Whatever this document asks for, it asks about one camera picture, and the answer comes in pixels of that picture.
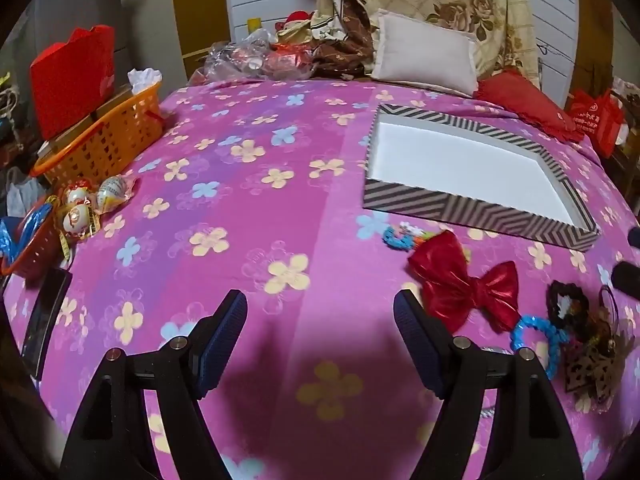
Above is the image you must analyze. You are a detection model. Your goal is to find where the red pillow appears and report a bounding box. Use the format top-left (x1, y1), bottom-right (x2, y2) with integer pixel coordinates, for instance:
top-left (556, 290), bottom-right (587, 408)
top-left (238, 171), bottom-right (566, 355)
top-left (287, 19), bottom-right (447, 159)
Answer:
top-left (474, 70), bottom-right (585, 142)

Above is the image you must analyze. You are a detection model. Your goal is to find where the white plastic bag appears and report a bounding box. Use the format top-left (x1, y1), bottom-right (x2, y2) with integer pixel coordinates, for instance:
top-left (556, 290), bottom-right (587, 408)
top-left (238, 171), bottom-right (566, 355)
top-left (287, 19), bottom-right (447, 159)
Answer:
top-left (5, 166), bottom-right (48, 218)

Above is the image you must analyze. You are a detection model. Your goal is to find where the red shopping bag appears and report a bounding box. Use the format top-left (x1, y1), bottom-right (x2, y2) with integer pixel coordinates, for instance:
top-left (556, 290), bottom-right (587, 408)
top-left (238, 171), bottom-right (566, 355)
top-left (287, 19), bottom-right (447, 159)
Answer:
top-left (570, 89), bottom-right (626, 158)

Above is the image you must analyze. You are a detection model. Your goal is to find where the white tissue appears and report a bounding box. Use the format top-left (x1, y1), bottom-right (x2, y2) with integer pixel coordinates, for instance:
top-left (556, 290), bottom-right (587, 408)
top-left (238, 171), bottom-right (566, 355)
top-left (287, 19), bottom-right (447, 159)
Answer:
top-left (127, 67), bottom-right (165, 95)

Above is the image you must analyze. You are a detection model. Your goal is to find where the black scrunchie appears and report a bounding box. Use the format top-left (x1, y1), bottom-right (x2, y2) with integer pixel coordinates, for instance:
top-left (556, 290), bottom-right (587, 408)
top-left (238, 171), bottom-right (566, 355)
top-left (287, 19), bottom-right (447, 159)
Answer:
top-left (546, 280), bottom-right (591, 331)

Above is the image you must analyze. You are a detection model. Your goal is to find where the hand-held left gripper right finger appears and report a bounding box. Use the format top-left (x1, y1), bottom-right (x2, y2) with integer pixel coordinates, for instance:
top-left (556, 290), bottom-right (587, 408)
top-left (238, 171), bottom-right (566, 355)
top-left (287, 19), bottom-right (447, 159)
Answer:
top-left (393, 289), bottom-right (586, 480)

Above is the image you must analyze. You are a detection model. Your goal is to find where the brown hair tie with ornament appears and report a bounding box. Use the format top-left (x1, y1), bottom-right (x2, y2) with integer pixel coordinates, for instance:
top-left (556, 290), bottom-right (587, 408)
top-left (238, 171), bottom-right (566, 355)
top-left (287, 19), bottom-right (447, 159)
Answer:
top-left (590, 284), bottom-right (633, 356)

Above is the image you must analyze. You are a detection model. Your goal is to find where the multicoloured hair accessory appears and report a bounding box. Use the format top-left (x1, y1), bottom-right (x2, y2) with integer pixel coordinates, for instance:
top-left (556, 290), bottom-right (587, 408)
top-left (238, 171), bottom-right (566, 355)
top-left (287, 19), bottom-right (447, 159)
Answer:
top-left (382, 224), bottom-right (436, 251)

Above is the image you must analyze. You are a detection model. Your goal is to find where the small red basket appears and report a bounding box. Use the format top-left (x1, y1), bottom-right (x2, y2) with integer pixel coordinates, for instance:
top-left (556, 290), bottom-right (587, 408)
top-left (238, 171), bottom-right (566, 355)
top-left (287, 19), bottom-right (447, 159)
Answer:
top-left (0, 195), bottom-right (63, 281)

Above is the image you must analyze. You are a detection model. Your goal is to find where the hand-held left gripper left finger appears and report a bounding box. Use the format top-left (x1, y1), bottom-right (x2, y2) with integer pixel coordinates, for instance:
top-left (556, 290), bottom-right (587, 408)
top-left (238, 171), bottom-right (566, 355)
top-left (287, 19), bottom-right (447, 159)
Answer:
top-left (60, 289), bottom-right (249, 480)

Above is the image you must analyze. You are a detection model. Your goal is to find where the red paper bag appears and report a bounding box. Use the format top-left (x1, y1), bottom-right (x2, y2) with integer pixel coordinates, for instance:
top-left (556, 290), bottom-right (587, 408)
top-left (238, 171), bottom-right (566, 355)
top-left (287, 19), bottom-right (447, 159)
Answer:
top-left (29, 25), bottom-right (117, 141)

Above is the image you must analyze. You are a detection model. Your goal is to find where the pink floral bedsheet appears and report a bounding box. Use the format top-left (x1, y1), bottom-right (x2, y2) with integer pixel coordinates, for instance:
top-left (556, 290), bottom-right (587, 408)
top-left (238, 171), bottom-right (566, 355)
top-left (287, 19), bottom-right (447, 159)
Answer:
top-left (0, 77), bottom-right (640, 480)

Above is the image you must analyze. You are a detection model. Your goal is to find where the clear plastic bag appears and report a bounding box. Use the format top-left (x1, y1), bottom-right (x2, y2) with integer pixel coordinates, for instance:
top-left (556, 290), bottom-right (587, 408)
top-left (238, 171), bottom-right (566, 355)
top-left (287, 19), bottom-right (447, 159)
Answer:
top-left (202, 27), bottom-right (313, 81)

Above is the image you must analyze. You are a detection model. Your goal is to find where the orange plastic basket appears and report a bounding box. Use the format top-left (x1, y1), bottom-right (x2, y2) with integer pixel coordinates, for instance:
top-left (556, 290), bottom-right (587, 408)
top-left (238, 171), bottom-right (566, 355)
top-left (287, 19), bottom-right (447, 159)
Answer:
top-left (30, 81), bottom-right (163, 191)

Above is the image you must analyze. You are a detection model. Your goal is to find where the yellow measuring tape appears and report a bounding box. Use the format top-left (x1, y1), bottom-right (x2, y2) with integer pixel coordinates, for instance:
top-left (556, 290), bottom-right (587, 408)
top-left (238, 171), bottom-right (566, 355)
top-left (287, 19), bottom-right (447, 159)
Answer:
top-left (50, 195), bottom-right (73, 261)

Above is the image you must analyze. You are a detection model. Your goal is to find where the leopard print bow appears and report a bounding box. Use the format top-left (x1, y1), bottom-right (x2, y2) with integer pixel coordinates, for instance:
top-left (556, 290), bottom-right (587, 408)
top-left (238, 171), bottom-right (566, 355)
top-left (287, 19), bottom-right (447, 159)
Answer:
top-left (564, 332), bottom-right (636, 413)

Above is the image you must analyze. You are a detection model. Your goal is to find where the striped cardboard box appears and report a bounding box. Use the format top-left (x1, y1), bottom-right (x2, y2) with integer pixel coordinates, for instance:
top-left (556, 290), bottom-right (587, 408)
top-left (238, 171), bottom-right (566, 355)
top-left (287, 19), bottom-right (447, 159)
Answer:
top-left (362, 103), bottom-right (600, 252)

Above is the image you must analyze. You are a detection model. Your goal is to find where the foil wrapped egg toy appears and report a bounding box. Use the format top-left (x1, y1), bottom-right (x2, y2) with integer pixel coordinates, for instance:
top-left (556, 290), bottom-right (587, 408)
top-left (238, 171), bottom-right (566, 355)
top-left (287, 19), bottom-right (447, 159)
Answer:
top-left (59, 202), bottom-right (101, 243)
top-left (97, 174), bottom-right (137, 213)
top-left (62, 180), bottom-right (93, 206)

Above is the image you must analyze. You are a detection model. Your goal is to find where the brown floral blanket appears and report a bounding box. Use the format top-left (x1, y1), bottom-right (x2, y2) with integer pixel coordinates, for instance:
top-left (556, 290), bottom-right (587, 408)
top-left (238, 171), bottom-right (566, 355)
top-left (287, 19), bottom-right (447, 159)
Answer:
top-left (310, 0), bottom-right (376, 81)

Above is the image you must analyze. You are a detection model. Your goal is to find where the black phone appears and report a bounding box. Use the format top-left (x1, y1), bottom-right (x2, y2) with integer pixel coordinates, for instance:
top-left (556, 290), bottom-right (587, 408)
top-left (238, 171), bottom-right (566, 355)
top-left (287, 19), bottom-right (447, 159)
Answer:
top-left (21, 267), bottom-right (73, 381)

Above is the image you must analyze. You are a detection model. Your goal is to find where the blue foil wrapper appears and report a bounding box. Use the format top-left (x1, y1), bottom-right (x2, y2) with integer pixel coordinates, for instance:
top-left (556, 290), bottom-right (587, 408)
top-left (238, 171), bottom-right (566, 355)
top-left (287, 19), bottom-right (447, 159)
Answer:
top-left (0, 205), bottom-right (51, 263)

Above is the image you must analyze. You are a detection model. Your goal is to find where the white pillow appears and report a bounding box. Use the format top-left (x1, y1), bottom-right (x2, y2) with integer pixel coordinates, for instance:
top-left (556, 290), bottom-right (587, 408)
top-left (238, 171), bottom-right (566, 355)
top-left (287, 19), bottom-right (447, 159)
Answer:
top-left (371, 8), bottom-right (480, 98)

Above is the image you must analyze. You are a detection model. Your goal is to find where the grey refrigerator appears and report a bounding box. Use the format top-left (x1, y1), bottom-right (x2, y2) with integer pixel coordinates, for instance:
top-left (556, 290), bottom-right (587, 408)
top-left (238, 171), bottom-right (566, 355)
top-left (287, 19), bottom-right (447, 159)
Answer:
top-left (37, 0), bottom-right (176, 56)

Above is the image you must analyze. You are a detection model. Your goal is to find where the shiny red bow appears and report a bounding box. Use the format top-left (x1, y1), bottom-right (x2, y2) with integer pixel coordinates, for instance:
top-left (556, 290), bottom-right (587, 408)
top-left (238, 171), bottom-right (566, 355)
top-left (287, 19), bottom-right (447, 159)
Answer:
top-left (407, 230), bottom-right (522, 333)

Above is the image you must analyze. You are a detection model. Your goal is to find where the red plush toy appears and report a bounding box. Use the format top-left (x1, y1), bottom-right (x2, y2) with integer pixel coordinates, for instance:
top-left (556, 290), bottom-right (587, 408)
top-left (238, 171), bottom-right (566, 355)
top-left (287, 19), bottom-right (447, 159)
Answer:
top-left (275, 10), bottom-right (316, 33)

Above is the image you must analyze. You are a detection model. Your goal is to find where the blue bead bracelet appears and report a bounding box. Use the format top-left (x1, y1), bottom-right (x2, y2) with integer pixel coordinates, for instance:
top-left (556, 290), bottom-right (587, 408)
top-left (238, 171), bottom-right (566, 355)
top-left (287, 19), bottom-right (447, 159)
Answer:
top-left (510, 314), bottom-right (561, 380)

